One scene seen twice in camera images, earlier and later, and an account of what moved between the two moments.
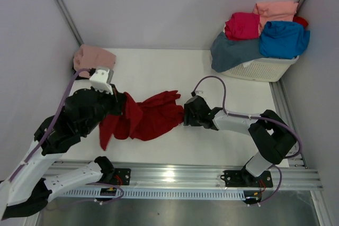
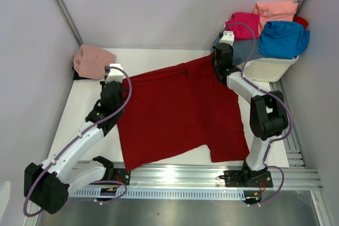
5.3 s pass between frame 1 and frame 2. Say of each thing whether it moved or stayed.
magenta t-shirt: stayed
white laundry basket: stayed
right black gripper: moved
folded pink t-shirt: stayed
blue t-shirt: stayed
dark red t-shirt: moved
